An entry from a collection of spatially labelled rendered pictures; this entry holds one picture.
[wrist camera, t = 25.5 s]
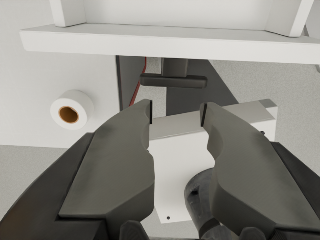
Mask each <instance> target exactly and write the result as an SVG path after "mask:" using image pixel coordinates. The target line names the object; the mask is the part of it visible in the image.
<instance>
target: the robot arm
mask: <svg viewBox="0 0 320 240"><path fill-rule="evenodd" d="M150 124H152V100H149V99H142V100H140V101H138V102H137V103H135V104H133V105H131V106H129V107H128V108H126V109H124V110H122V111H120V112H119V113H117V114H115V115H114V116H112V117H111V118H109V119H108V120H107V121H106V122H104V123H103V124H102V125H100V126H99V127H98V128H97V129H96V130H95V131H94V132H86V133H85V134H84V135H83V136H82V137H81V138H80V139H79V140H78V141H76V142H75V143H74V144H73V145H72V146H71V147H70V148H69V149H68V150H67V151H65V152H64V153H63V154H62V155H61V156H60V157H59V158H58V159H57V160H56V161H54V162H53V163H52V164H51V165H50V166H49V167H48V168H47V169H46V170H45V171H44V172H43V173H42V174H40V176H38V177H37V178H36V179H35V180H34V181H33V182H32V183H31V184H30V185H29V186H28V187H27V188H26V190H24V192H23V193H22V194H21V195H20V196H19V197H18V198H17V200H16V201H15V202H14V203H13V205H12V206H11V207H10V209H9V210H8V211H7V213H6V214H5V215H4V217H3V218H2V220H1V221H0V240H320V176H318V175H317V174H316V173H315V172H314V171H312V170H311V169H310V168H309V167H308V166H307V165H305V164H304V163H303V162H302V161H301V160H299V159H298V158H297V157H296V156H295V155H293V154H292V153H291V152H290V151H289V150H288V149H286V148H285V147H284V146H283V145H282V144H280V143H279V142H275V141H269V139H268V138H267V137H266V136H264V135H263V134H262V133H261V132H260V131H259V130H257V129H256V128H255V127H253V126H252V125H250V124H249V123H248V122H246V121H245V120H243V119H241V118H240V117H238V116H236V115H234V114H233V113H231V112H229V111H228V110H226V109H224V108H223V107H221V106H219V105H217V104H216V103H214V102H204V103H202V104H200V126H201V127H203V128H204V130H206V132H207V133H208V136H209V138H208V143H207V150H208V152H209V153H210V154H211V155H212V157H213V158H214V160H215V165H214V167H213V168H209V169H206V170H204V171H201V172H200V173H198V174H196V175H195V176H194V177H192V178H191V179H190V180H189V182H188V183H187V185H186V187H185V190H184V199H185V205H186V209H187V211H188V213H189V215H190V217H191V219H192V221H193V223H194V225H195V227H196V229H197V231H198V235H199V239H192V238H172V237H152V236H148V235H147V233H146V231H145V230H144V228H143V226H142V224H141V223H140V222H141V221H142V220H144V219H145V218H147V217H148V216H149V215H150V214H151V213H152V212H153V209H154V189H155V171H154V158H153V156H152V155H151V154H150V153H149V152H148V151H147V148H148V147H149V131H150Z"/></svg>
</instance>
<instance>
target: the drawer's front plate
mask: <svg viewBox="0 0 320 240"><path fill-rule="evenodd" d="M19 34H20V38H21V41H22V44H23V47H24V49H25V50H26V51H42V52H63V53H84V54H105V55H125V56H146V57H167V58H188V59H209V60H239V61H260V62H281V63H301V64H320V39H316V38H312V37H307V36H303V35H300V37H287V36H284V35H280V34H277V33H273V32H269V31H266V30H239V29H217V28H195V27H173V26H151V25H129V24H107V23H86V22H85V23H81V24H77V25H72V26H68V27H56V26H55V24H49V25H44V26H38V27H32V28H27V29H21V30H19Z"/></svg>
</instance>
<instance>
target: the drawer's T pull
mask: <svg viewBox="0 0 320 240"><path fill-rule="evenodd" d="M188 62H189V59H188V58H167V57H162V58H161V74H157V73H142V74H140V85H142V86H153V87H173V88H193V89H204V88H206V86H207V82H208V78H207V77H205V76H198V75H187V71H188Z"/></svg>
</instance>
